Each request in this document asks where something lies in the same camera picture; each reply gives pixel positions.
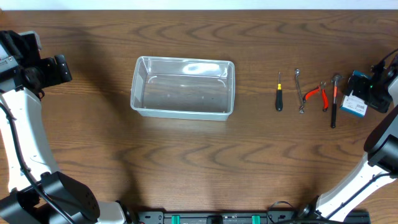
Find white teal product box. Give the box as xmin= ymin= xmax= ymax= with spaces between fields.
xmin=340 ymin=70 xmax=370 ymax=118

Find hammer with black grip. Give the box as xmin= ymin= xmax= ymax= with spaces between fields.
xmin=331 ymin=73 xmax=342 ymax=128

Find clear plastic container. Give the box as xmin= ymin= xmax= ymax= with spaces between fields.
xmin=130 ymin=56 xmax=235 ymax=121

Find red handled cutting pliers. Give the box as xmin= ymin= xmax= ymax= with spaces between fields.
xmin=303 ymin=81 xmax=329 ymax=112

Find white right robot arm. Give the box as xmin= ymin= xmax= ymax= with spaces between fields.
xmin=299 ymin=61 xmax=397 ymax=222

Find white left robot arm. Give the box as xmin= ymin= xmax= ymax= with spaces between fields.
xmin=1 ymin=30 xmax=136 ymax=223

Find black mounting rail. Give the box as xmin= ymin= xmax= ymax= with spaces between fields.
xmin=133 ymin=210 xmax=371 ymax=224

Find black yellow screwdriver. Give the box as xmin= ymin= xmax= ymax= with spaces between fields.
xmin=275 ymin=72 xmax=283 ymax=111

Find silver offset ring wrench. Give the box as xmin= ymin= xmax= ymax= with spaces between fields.
xmin=294 ymin=68 xmax=305 ymax=114

